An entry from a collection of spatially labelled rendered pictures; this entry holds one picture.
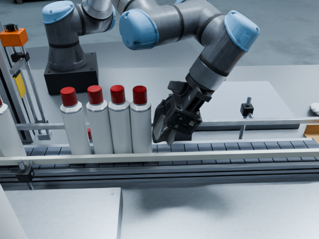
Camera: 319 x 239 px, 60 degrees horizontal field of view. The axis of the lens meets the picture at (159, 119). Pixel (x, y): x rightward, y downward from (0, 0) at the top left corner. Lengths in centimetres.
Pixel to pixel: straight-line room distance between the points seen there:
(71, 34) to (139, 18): 63
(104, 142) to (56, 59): 53
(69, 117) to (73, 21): 53
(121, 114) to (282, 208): 45
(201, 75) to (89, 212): 38
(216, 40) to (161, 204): 40
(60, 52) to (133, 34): 65
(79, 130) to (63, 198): 16
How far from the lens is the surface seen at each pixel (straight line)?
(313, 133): 103
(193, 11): 60
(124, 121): 67
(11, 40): 72
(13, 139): 77
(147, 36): 54
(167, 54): 148
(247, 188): 78
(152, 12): 55
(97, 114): 66
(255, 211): 74
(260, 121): 79
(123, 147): 72
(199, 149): 78
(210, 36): 58
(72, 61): 115
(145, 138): 69
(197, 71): 58
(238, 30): 56
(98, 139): 71
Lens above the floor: 140
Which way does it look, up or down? 36 degrees down
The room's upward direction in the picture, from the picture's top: straight up
